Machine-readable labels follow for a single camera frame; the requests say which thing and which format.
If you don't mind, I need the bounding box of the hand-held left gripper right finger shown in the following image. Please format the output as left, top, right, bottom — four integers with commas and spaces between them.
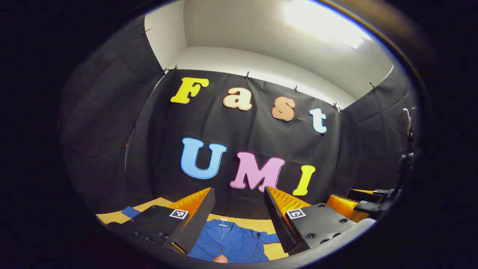
264, 186, 377, 254

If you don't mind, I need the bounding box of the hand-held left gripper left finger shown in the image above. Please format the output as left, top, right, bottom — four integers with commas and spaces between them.
106, 187, 216, 254

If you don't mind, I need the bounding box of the blue knit cardigan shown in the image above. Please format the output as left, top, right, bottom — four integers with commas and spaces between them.
121, 206, 280, 264

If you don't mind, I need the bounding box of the black backdrop cloth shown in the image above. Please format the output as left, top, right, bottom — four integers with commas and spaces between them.
62, 15, 419, 225

